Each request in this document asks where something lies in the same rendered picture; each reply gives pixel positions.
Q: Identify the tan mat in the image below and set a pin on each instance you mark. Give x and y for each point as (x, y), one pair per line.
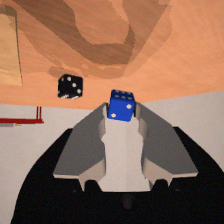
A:
(10, 70)

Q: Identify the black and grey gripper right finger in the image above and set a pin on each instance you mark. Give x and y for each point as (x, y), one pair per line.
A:
(169, 153)

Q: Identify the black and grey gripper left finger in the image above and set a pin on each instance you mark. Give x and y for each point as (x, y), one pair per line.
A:
(76, 156)

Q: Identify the blue die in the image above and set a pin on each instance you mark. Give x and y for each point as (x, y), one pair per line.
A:
(121, 105)

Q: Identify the black die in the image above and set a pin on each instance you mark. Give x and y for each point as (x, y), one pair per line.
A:
(70, 87)

